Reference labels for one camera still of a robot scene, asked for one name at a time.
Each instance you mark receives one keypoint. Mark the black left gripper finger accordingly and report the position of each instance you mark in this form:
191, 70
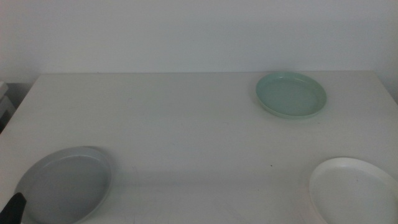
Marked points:
12, 210

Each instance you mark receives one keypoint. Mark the grey shallow bowl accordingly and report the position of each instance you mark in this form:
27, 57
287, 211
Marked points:
66, 186

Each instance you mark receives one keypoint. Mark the white shallow bowl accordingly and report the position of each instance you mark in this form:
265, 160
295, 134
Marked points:
351, 193

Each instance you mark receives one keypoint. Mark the pale green shallow bowl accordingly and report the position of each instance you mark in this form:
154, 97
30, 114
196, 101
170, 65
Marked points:
290, 96

